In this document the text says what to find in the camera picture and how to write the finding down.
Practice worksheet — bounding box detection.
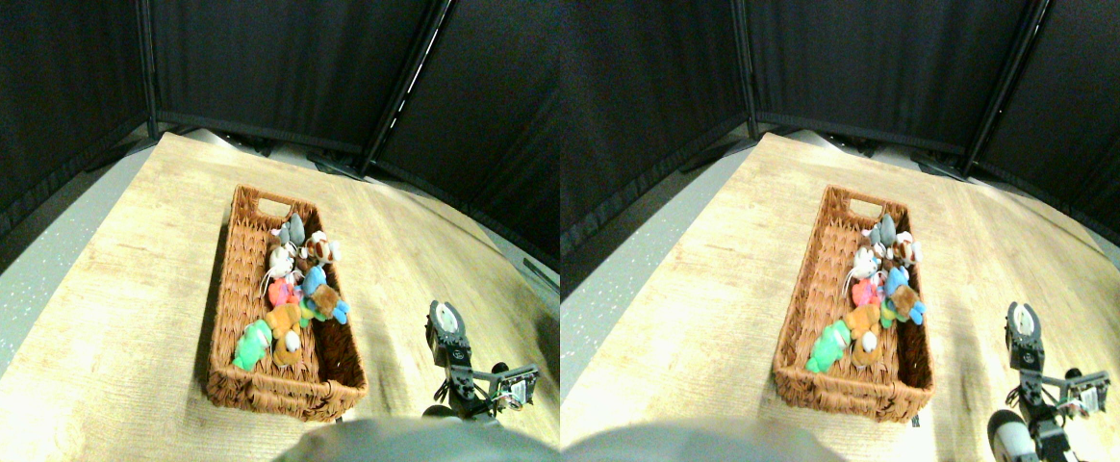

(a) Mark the blue plush toy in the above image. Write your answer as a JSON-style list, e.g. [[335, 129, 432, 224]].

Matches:
[[885, 268, 928, 326], [301, 267, 351, 325]]

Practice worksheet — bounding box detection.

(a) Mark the orange and white plush toy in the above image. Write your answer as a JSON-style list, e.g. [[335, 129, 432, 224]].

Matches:
[[305, 231, 343, 268], [891, 232, 925, 269]]

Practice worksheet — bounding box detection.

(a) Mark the pale green plush toy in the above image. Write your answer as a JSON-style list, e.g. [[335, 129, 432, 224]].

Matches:
[[232, 321, 274, 372], [805, 321, 852, 375]]

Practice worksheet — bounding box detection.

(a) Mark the orange brown plush toy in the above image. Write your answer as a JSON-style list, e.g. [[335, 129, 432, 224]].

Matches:
[[265, 304, 307, 368], [846, 306, 886, 369]]

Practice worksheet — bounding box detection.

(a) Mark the grey mouse plush toy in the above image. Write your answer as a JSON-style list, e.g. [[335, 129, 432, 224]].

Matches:
[[868, 214, 901, 249], [277, 213, 310, 249]]

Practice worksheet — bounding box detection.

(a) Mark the black curtain stand foot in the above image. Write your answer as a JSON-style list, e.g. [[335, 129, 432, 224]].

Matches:
[[910, 152, 969, 182], [306, 152, 366, 181]]

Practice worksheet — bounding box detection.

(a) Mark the brown wicker basket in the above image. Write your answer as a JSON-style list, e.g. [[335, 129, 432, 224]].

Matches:
[[772, 184, 936, 425], [205, 184, 369, 424]]

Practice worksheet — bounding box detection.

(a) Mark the black curtain stand pole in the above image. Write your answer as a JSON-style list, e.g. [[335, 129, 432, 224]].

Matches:
[[136, 0, 160, 141], [960, 0, 1053, 180], [356, 0, 454, 180], [733, 0, 758, 141]]

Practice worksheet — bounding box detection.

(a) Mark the black bracket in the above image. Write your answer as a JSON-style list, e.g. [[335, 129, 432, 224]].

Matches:
[[479, 363, 541, 412]]

